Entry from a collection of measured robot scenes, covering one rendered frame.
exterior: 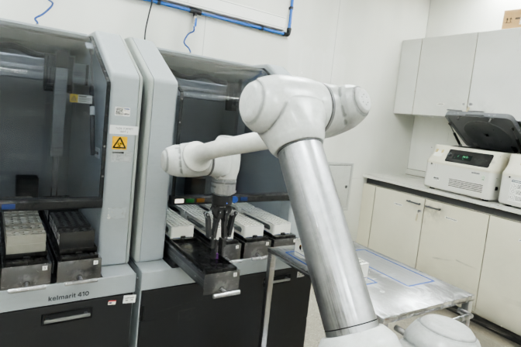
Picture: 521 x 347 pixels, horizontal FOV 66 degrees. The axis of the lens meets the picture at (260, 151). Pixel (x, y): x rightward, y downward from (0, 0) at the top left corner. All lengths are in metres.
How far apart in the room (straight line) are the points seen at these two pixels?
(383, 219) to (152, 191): 2.62
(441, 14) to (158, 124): 3.44
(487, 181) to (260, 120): 2.62
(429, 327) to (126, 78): 1.19
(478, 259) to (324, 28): 2.12
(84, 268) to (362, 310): 1.00
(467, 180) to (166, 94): 2.45
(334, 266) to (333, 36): 2.93
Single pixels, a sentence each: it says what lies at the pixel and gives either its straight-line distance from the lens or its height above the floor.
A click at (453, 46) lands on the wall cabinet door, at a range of 3.92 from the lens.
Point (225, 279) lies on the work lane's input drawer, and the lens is 1.44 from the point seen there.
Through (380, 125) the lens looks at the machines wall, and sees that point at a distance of 4.03.
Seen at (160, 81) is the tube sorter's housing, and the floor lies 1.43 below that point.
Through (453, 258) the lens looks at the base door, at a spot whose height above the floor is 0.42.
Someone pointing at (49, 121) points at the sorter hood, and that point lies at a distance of 1.47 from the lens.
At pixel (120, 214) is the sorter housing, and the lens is 1.58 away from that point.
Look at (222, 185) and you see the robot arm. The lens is 1.44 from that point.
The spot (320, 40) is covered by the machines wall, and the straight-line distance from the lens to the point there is 3.47.
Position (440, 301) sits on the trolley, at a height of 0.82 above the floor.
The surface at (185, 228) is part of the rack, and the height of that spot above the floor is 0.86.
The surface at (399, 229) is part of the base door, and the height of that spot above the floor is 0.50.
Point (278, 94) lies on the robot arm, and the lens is 0.84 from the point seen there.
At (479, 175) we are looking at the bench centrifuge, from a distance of 3.34.
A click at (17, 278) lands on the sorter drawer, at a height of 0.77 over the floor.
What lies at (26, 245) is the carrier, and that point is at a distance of 1.54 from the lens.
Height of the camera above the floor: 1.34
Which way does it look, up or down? 5 degrees down
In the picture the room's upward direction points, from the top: 6 degrees clockwise
